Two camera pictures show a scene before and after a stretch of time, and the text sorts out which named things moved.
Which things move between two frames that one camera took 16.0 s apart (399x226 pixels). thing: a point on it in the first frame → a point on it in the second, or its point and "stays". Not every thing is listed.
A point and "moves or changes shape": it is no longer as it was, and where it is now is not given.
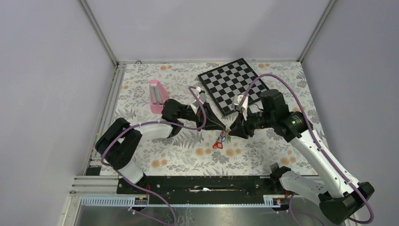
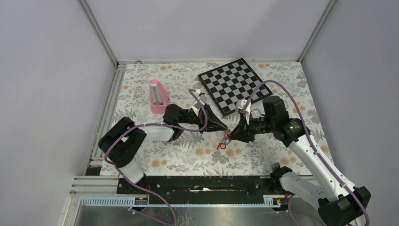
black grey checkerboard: (225, 83) stays
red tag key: (218, 145) moves or changes shape
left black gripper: (211, 122) stays
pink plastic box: (158, 95) stays
